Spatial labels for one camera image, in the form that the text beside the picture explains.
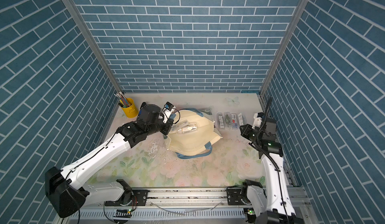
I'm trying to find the clear compass case blue insert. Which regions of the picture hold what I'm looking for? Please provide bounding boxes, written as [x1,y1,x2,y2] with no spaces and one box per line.
[231,113,239,129]

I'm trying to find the clear compass set case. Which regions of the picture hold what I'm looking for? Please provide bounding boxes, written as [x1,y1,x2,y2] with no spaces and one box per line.
[224,112,232,129]

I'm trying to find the cream canvas tote bag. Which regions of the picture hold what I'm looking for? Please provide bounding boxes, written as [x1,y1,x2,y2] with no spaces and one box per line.
[164,108,222,159]

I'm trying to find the clear compass case gold label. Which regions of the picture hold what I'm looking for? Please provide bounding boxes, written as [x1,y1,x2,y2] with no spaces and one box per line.
[217,112,225,129]

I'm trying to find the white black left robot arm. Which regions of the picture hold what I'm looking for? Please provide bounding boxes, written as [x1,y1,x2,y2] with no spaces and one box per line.
[45,102,175,218]

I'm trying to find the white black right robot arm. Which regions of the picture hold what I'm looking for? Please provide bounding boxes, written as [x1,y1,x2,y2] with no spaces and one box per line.
[240,113,304,224]

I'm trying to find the yellow pencil cup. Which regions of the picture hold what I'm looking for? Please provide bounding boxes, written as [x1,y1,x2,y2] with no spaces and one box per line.
[120,98,139,118]

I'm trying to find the coloured pencils bundle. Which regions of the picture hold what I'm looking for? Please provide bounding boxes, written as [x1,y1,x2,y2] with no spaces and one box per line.
[115,92,131,108]

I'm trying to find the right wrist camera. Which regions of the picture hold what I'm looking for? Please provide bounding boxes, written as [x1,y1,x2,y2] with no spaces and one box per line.
[252,112,264,129]

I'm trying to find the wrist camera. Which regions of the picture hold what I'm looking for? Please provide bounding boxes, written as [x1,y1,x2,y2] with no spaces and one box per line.
[161,102,175,123]
[252,112,264,129]

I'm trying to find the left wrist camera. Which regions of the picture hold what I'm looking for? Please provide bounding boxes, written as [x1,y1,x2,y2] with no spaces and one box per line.
[161,102,175,123]

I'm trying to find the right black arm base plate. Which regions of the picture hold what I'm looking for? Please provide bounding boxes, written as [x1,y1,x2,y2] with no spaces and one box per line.
[226,183,267,206]

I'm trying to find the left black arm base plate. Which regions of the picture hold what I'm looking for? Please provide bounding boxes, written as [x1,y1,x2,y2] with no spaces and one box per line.
[105,190,149,208]

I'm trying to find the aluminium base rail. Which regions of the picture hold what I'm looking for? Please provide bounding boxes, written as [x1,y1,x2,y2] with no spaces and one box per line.
[57,186,316,224]

